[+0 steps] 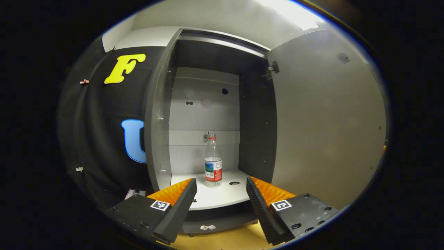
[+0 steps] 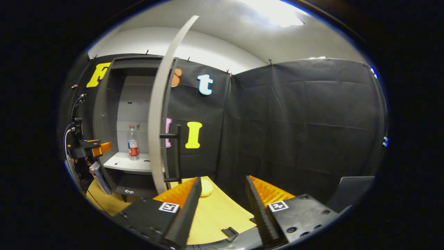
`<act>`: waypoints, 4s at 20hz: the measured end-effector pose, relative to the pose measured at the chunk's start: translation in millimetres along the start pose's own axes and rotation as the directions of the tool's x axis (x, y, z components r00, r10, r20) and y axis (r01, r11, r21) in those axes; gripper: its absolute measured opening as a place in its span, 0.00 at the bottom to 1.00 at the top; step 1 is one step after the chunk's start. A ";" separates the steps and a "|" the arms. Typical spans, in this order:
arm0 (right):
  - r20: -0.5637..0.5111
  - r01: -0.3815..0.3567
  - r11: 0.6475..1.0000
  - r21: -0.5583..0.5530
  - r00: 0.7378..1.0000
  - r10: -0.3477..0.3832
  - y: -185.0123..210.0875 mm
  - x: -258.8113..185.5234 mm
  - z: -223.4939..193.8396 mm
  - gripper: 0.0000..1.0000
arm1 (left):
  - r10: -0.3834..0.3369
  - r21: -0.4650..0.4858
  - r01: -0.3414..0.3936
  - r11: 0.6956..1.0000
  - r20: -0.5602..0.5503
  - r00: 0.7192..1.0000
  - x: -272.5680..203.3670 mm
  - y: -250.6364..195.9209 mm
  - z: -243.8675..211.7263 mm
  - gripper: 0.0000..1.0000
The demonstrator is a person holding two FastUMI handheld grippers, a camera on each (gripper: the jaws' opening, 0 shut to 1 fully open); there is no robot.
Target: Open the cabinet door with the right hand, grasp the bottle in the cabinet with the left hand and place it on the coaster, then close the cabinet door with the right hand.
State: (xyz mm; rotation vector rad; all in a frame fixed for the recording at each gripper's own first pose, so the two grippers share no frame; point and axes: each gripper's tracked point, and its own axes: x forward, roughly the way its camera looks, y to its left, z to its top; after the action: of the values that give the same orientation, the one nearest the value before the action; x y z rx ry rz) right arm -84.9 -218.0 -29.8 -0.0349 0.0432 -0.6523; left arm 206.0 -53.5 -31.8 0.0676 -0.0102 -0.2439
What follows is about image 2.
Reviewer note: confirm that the black clip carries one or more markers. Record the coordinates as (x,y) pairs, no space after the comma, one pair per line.
(93,57)
(228,72)

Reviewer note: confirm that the small ceiling light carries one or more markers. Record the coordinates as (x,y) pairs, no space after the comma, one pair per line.
(374,72)

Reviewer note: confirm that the pale blue spine book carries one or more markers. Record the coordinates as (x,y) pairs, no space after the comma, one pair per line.
(103,180)

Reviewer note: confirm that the clear plastic bottle red label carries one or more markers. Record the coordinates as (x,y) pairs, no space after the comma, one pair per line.
(133,146)

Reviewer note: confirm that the dark grey cabinet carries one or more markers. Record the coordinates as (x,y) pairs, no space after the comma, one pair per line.
(111,104)

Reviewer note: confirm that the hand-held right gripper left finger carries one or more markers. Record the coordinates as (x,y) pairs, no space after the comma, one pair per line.
(187,215)

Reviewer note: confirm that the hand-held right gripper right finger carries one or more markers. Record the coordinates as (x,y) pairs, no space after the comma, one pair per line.
(258,211)

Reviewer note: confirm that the black table bracket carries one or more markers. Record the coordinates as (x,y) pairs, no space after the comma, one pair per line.
(230,232)

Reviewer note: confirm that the pale yellow round object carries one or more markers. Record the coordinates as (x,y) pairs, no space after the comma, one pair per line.
(206,188)

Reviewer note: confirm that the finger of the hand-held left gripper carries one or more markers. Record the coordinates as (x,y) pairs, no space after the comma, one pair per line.
(93,141)
(100,150)

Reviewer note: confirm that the white cabinet shelf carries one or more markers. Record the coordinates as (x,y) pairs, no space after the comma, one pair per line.
(128,163)

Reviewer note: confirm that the grey chair backrest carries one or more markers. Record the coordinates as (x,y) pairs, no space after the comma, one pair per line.
(353,192)

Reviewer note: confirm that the black backdrop cloth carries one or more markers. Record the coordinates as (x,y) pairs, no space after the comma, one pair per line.
(295,132)

